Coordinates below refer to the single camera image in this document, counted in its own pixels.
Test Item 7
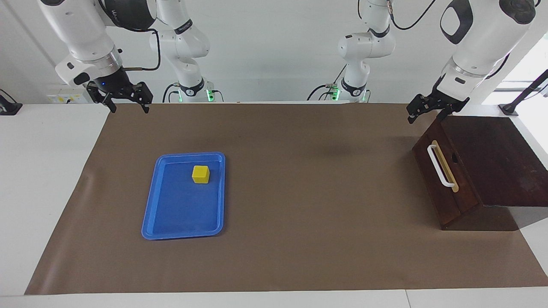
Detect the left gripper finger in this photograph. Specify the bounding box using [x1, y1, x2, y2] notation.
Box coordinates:
[406, 94, 435, 125]
[435, 106, 462, 122]

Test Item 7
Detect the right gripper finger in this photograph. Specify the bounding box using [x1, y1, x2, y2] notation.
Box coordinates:
[128, 81, 154, 114]
[87, 83, 117, 114]

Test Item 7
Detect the wooden drawer with white handle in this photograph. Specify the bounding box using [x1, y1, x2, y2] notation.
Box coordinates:
[414, 116, 482, 227]

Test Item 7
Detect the yellow cube block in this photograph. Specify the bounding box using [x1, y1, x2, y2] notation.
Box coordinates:
[191, 165, 210, 184]

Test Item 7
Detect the dark wooden cabinet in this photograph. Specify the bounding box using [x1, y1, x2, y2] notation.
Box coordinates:
[412, 115, 548, 232]

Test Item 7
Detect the black angled pole stand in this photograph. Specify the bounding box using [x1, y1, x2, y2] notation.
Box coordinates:
[499, 70, 548, 116]

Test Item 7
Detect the small black stand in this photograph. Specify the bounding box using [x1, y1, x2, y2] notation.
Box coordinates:
[0, 89, 23, 116]

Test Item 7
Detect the blue plastic tray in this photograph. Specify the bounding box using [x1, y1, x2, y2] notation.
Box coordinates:
[141, 151, 226, 240]

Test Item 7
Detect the brown paper mat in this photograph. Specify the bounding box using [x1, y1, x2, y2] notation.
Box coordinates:
[24, 102, 548, 295]

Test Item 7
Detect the black base cable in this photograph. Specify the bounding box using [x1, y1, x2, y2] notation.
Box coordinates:
[162, 83, 181, 104]
[307, 64, 346, 102]

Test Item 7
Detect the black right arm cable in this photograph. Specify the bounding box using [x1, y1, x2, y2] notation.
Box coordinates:
[122, 28, 161, 71]

